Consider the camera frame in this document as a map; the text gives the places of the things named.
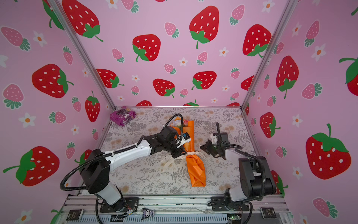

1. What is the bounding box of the purple plastic snack bag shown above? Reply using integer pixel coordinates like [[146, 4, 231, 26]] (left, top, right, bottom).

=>
[[110, 109, 136, 127]]

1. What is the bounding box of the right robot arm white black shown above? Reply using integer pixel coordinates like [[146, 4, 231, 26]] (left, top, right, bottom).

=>
[[200, 123, 276, 211]]

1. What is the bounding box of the black label plate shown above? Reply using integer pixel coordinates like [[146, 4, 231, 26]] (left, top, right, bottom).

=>
[[66, 210, 84, 221], [260, 207, 277, 219]]

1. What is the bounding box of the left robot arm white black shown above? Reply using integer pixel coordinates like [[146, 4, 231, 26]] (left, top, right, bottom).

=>
[[60, 122, 191, 212]]

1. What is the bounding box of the left black label plate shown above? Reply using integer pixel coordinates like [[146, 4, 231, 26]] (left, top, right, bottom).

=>
[[66, 210, 84, 221]]

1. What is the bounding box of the right black label plate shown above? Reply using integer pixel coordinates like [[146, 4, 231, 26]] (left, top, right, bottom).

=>
[[260, 207, 277, 219]]

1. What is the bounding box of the fake pink rose stem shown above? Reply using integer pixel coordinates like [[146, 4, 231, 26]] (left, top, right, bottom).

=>
[[183, 120, 189, 127]]

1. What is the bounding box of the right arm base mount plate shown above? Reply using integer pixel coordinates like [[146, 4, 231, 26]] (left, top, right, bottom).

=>
[[208, 196, 250, 212]]

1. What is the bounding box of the white ribbon strip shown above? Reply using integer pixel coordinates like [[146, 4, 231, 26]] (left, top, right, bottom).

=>
[[161, 151, 205, 176]]

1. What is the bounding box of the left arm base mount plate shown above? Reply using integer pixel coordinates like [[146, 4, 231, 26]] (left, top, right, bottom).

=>
[[100, 197, 139, 213]]

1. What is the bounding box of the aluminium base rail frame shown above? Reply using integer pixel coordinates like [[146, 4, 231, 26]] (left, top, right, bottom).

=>
[[52, 195, 295, 224]]

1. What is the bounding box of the small purple figure charm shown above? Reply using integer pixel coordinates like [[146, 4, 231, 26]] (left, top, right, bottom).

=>
[[141, 208, 154, 220]]

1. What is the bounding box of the orange wrapping paper sheet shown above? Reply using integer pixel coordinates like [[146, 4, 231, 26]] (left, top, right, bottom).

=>
[[171, 117, 206, 187]]

